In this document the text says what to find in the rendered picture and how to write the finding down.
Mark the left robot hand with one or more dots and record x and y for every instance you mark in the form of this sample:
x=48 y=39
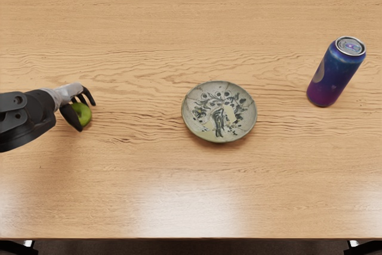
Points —
x=66 y=92

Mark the patterned ceramic plate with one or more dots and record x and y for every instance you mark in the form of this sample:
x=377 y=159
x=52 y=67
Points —
x=219 y=111

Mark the green apple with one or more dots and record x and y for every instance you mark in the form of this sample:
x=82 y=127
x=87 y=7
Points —
x=83 y=114

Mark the blue purple drink can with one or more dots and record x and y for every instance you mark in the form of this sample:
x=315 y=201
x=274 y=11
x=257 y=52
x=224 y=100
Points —
x=335 y=73

